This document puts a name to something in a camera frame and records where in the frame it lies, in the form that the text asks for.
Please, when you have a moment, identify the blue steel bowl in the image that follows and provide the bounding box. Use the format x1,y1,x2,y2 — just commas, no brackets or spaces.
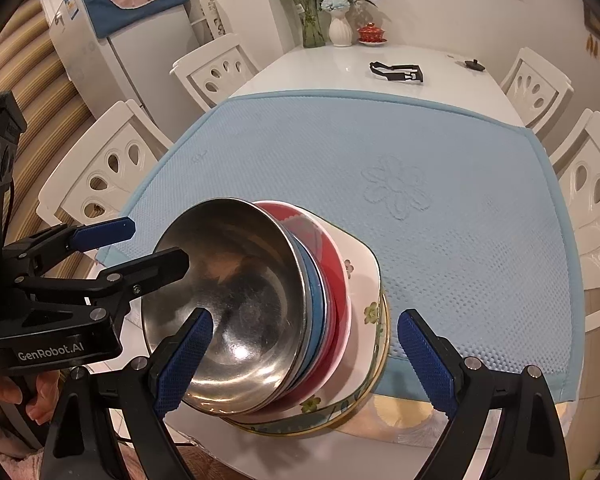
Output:
140,198,326,416

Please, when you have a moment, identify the white decorative shelf ornament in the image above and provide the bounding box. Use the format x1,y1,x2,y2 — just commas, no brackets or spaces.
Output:
190,0,227,44

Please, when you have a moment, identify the white chair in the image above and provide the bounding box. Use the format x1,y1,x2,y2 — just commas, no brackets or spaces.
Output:
170,34,260,113
36,100,173,226
550,110,600,333
501,47,574,139

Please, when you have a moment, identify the hexagonal floral plate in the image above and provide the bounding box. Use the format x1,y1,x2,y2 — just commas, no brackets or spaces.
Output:
227,216,384,420

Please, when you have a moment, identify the white refrigerator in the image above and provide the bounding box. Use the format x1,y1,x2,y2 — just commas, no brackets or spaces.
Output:
50,0,202,141

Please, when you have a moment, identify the small black lid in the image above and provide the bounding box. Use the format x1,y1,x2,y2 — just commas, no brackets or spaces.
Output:
464,60,486,72

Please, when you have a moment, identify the white chair far left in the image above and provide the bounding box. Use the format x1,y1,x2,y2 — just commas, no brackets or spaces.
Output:
170,34,260,113

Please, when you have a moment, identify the green glass vase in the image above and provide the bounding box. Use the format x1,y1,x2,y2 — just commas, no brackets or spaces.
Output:
299,0,326,49

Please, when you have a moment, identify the person's left hand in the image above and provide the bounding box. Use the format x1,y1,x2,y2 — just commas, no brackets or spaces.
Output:
0,370,60,425

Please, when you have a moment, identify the white ribbed vase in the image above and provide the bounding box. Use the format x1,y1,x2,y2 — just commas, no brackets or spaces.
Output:
328,9,353,48

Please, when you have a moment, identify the white chair near right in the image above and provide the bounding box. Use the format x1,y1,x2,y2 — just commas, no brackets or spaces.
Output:
550,110,600,333

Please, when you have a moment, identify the white chair near left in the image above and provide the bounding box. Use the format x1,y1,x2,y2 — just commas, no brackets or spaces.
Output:
36,100,173,226

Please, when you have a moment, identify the white chair far right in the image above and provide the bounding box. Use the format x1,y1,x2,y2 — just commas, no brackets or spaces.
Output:
501,47,574,139

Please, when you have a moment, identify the round sunflower plate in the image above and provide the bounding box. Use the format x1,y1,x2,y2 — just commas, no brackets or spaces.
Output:
227,296,390,437

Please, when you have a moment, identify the light blue table mat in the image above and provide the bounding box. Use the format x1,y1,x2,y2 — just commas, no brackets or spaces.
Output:
97,90,584,402

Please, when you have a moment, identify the magenta steel bowl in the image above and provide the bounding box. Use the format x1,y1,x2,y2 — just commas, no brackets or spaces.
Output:
256,200,352,414

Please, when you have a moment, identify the red lidded tea cup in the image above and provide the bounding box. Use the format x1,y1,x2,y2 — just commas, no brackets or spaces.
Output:
358,22,387,47

